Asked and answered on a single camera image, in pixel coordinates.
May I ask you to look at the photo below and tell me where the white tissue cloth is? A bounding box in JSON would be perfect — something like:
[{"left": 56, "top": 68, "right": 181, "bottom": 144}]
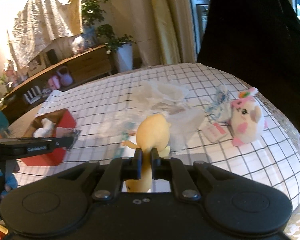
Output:
[{"left": 33, "top": 118, "right": 55, "bottom": 138}]

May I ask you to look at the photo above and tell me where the yellow rubber duck toy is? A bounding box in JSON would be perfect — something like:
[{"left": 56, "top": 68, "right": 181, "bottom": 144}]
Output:
[{"left": 126, "top": 114, "right": 171, "bottom": 193}]

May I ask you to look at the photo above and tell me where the clear plastic bag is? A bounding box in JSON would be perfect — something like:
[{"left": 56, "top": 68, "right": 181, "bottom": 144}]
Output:
[{"left": 97, "top": 104, "right": 205, "bottom": 152}]

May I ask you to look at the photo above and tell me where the white gauze cloth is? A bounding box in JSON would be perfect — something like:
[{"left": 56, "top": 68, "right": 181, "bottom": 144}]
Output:
[{"left": 130, "top": 81, "right": 190, "bottom": 114}]

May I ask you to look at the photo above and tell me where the left hand blue glove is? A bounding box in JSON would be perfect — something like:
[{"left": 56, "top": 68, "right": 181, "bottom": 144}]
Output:
[{"left": 0, "top": 162, "right": 20, "bottom": 199}]

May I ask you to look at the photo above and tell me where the red tin box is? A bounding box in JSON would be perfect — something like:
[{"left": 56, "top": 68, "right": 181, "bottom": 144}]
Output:
[{"left": 21, "top": 108, "right": 76, "bottom": 166}]

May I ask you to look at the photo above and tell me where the white wifi router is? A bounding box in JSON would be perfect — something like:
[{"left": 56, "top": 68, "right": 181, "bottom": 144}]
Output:
[{"left": 24, "top": 86, "right": 42, "bottom": 105}]

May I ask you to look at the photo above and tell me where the pink small case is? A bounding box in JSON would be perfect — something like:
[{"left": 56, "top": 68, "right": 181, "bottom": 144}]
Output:
[{"left": 48, "top": 75, "right": 61, "bottom": 90}]

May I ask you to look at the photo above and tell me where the purple kettlebell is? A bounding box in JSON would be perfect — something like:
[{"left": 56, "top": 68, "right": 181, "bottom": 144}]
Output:
[{"left": 56, "top": 66, "right": 73, "bottom": 87}]

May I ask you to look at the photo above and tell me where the small pink card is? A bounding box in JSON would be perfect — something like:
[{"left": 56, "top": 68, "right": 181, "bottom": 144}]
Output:
[{"left": 202, "top": 122, "right": 228, "bottom": 143}]

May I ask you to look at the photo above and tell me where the white grid tablecloth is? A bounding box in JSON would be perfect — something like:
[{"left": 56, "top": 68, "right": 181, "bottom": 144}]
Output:
[{"left": 16, "top": 63, "right": 300, "bottom": 207}]

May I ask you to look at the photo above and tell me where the pink doll figure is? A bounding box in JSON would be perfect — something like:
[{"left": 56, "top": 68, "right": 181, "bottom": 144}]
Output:
[{"left": 4, "top": 60, "right": 18, "bottom": 90}]

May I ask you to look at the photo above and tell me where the blue printed baby sock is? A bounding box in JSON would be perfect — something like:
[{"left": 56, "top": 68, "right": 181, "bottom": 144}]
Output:
[{"left": 205, "top": 85, "right": 231, "bottom": 122}]

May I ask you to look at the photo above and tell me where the wooden tv cabinet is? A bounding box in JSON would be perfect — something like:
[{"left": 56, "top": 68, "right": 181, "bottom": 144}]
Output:
[{"left": 2, "top": 45, "right": 114, "bottom": 124}]

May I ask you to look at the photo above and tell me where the white pink plush toy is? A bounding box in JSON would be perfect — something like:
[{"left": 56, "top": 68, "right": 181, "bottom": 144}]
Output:
[{"left": 230, "top": 87, "right": 267, "bottom": 147}]

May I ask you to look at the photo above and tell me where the wrapped plush on cabinet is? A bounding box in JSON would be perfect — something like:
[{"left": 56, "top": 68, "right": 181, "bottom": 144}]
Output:
[{"left": 71, "top": 36, "right": 85, "bottom": 55}]

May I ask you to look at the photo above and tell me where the white planter with plant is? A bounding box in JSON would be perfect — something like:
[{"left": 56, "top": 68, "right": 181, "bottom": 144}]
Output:
[{"left": 81, "top": 0, "right": 135, "bottom": 73}]

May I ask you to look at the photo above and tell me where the yellow curtain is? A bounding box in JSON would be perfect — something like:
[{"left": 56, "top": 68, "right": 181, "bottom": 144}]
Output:
[{"left": 144, "top": 0, "right": 198, "bottom": 67}]

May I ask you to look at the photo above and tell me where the black draped cloth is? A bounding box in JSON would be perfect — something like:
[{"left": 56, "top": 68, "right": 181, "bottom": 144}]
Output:
[{"left": 197, "top": 0, "right": 300, "bottom": 132}]

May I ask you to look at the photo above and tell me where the picture frame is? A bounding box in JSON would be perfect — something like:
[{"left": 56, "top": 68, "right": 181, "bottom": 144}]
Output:
[{"left": 27, "top": 54, "right": 46, "bottom": 77}]

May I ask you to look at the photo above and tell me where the floral sheet on wall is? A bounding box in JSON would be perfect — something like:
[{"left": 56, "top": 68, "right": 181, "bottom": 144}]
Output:
[{"left": 7, "top": 0, "right": 83, "bottom": 68}]

